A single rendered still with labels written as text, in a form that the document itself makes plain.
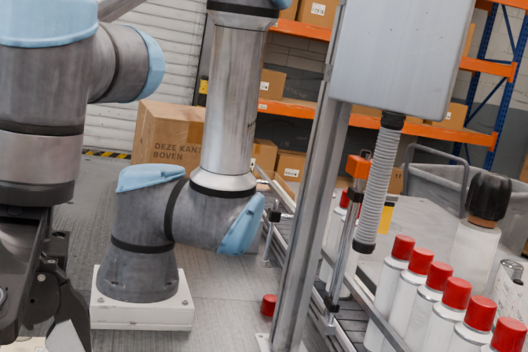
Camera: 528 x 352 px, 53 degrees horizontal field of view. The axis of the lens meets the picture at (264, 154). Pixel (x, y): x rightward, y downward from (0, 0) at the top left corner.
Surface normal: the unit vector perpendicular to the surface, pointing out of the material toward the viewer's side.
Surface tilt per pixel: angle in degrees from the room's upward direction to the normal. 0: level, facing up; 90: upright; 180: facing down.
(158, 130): 90
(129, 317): 90
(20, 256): 26
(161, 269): 70
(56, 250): 1
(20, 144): 88
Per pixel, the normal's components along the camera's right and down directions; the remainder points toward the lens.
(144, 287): 0.40, -0.10
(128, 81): 0.85, 0.49
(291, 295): 0.22, 0.23
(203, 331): 0.18, -0.96
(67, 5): 0.70, 0.21
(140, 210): -0.26, 0.11
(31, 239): 0.26, -0.76
